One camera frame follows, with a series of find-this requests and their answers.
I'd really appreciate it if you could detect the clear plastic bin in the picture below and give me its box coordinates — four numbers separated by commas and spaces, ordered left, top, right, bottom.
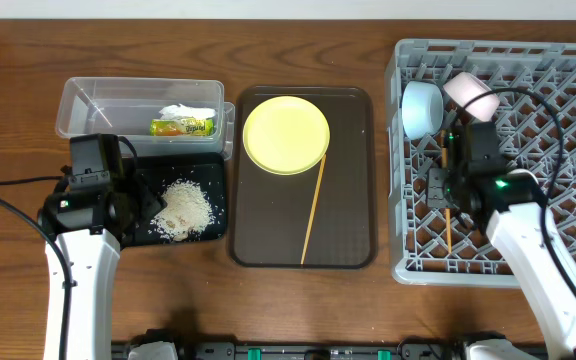
55, 77, 235, 159

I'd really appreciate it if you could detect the yellow round plate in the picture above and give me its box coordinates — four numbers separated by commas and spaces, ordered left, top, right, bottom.
243, 96, 331, 176

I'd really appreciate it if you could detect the dark brown serving tray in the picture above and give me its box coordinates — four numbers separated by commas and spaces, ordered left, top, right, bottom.
228, 86, 377, 269

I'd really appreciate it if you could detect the grey plastic dishwasher rack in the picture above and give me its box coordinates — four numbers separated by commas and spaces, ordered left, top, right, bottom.
384, 39, 576, 288

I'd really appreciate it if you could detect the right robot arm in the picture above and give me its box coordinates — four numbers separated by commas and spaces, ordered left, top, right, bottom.
427, 123, 576, 359

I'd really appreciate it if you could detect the light blue bowl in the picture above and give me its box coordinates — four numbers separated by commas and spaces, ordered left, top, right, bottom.
401, 81, 443, 140

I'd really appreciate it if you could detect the white rice bowl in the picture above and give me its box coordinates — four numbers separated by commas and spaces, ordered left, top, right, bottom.
443, 72, 500, 122

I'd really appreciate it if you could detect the rice pile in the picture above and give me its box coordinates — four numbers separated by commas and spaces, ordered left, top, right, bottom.
151, 179, 215, 242

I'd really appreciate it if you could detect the white tissue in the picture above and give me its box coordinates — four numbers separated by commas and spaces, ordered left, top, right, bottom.
159, 104, 216, 120

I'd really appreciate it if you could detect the wooden chopstick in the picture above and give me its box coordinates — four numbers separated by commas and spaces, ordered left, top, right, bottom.
300, 154, 327, 265
440, 130, 452, 255

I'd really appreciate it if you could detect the green snack wrapper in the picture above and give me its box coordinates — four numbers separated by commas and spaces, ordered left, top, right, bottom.
150, 118, 214, 136

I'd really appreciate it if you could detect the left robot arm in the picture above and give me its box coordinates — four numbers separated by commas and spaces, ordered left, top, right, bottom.
38, 134, 166, 359

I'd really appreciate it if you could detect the black waste tray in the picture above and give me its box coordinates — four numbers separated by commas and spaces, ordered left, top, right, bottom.
121, 153, 227, 248

